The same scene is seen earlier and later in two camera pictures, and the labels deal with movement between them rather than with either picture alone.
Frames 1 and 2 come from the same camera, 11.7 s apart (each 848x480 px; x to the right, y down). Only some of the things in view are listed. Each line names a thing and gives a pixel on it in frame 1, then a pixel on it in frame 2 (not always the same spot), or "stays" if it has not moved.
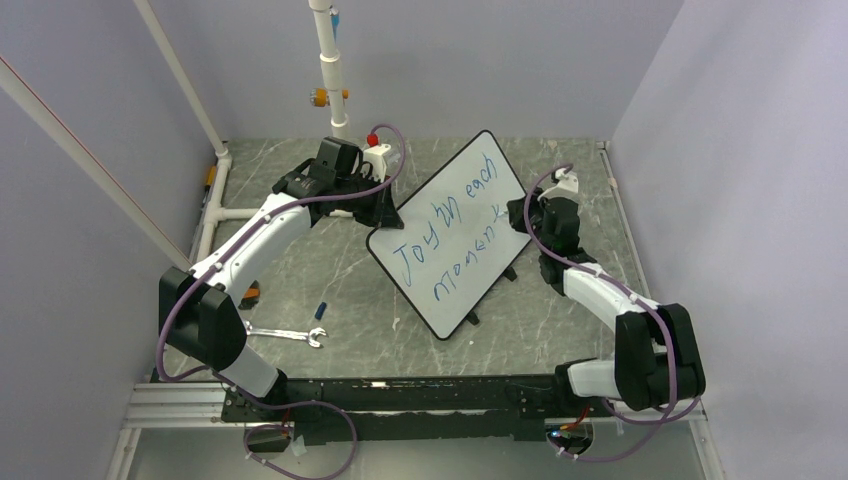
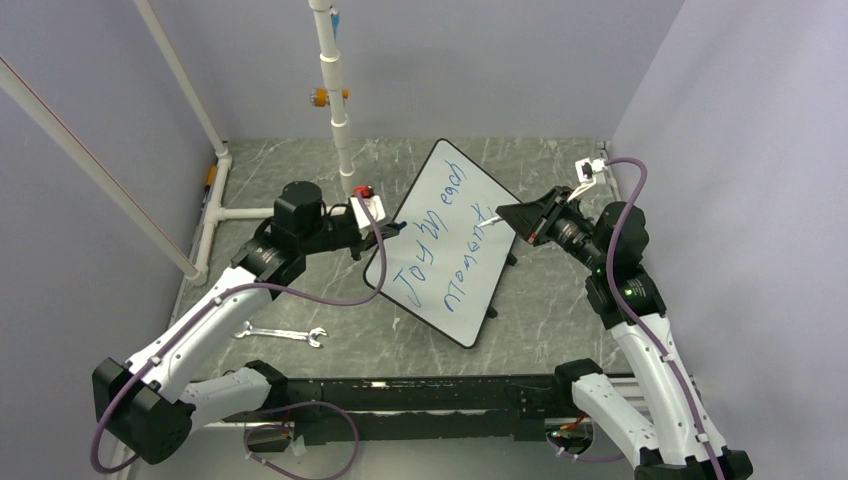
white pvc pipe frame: x=214 y=211 stays
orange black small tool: x=210 y=178 stays
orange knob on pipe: x=319 y=96 stays
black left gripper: x=381 y=212 → x=362 y=244
